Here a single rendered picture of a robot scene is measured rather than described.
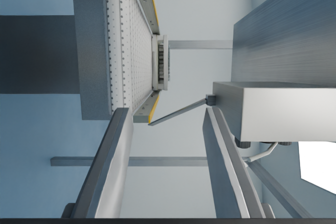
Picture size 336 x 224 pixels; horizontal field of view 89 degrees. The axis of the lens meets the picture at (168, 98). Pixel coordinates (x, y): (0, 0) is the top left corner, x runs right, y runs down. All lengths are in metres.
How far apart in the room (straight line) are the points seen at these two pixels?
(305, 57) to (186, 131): 3.30
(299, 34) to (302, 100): 0.23
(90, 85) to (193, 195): 3.78
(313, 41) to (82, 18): 0.51
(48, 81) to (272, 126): 0.53
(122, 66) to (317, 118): 0.38
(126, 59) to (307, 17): 0.44
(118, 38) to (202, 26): 3.95
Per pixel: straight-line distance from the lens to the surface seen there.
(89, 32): 0.39
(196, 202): 4.11
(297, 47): 0.57
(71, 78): 0.52
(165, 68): 0.77
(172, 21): 4.25
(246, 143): 0.40
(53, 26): 0.55
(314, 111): 0.42
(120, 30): 0.35
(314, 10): 0.56
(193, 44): 1.38
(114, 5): 0.36
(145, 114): 0.35
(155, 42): 0.79
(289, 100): 0.38
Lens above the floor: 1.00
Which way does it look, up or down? level
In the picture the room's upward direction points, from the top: 90 degrees clockwise
